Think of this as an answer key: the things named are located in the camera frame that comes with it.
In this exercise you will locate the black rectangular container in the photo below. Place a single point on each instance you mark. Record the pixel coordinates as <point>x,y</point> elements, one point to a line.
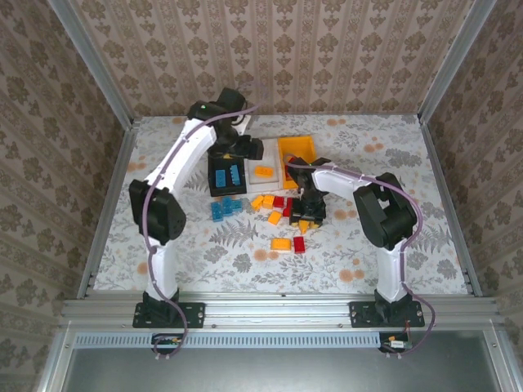
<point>229,190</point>

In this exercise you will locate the aluminium frame post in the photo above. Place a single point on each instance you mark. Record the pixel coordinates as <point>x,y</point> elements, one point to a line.
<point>454,61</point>
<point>95,61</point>

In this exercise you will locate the blue lego brick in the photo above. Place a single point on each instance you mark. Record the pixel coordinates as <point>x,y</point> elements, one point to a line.
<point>220,178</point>
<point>237,204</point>
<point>235,175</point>
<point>227,205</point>
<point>216,211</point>

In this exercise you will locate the small power connector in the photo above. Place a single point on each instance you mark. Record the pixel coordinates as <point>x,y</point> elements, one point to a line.
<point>395,345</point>
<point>167,341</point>

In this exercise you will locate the grey metal panel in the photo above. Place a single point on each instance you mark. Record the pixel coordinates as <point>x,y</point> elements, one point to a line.
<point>286,371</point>

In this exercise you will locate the floral patterned tablecloth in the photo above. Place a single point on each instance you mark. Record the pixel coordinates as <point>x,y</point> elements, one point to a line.
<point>327,253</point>

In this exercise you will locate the aluminium side rail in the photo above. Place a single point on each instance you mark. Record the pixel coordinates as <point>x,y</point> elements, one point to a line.
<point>121,163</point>
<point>449,204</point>

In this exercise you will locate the orange lego brick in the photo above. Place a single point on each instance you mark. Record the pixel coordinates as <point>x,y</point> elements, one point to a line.
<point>274,217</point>
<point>257,203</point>
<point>263,170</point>
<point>281,244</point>
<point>268,201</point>

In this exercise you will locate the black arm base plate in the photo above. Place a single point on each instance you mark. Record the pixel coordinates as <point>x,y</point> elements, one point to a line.
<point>192,314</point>
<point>361,314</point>

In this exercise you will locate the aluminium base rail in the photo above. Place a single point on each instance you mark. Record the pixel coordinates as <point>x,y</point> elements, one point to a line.
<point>278,310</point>

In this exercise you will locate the white rectangular container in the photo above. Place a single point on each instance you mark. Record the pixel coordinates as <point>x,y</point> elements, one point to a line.
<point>269,183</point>

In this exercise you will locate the yellow rectangular container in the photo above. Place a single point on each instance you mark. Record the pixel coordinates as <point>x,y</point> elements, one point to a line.
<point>298,145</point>

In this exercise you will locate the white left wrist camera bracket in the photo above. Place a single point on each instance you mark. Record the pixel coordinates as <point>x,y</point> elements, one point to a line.
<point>244,124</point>

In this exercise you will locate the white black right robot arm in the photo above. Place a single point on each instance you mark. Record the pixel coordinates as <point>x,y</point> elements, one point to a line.
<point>339,181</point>

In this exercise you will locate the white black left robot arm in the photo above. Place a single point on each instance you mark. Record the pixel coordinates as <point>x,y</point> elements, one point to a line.
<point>192,147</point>

